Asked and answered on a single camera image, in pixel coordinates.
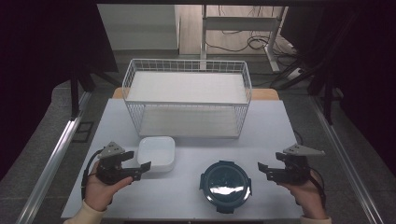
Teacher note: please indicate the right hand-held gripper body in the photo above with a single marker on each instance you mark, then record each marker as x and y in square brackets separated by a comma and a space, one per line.
[295, 169]

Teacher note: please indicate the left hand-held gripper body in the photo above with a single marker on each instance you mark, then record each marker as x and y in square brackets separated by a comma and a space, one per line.
[109, 165]

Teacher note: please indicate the white square lidded container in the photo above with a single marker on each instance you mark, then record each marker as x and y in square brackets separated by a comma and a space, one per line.
[155, 152]

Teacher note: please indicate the person's left hand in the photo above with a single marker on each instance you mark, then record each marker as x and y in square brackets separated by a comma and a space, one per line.
[99, 194]

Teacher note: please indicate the person's right hand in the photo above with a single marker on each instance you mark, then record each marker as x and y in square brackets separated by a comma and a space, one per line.
[309, 199]

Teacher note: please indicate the dark round glass lid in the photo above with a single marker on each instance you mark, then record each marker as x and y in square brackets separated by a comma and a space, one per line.
[224, 186]

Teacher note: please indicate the wooden table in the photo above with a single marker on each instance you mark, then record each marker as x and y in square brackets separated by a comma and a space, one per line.
[264, 94]

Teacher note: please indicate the black metal stand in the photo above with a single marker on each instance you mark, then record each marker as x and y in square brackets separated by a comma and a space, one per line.
[74, 99]
[327, 99]

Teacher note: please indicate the white power strip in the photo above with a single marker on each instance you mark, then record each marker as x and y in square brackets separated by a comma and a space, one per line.
[295, 74]

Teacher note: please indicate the dark curtain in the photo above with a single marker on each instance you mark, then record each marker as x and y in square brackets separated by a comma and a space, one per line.
[367, 62]
[37, 62]

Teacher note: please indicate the white cabinet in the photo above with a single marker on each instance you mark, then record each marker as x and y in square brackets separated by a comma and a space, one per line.
[137, 28]

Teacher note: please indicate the black floor bracket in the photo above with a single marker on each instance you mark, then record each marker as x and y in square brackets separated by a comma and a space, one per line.
[82, 132]

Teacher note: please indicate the aluminium rail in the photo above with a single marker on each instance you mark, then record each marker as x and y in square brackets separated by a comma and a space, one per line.
[345, 155]
[54, 155]

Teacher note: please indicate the white metal desk frame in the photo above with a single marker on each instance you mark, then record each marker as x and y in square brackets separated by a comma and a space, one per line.
[239, 23]

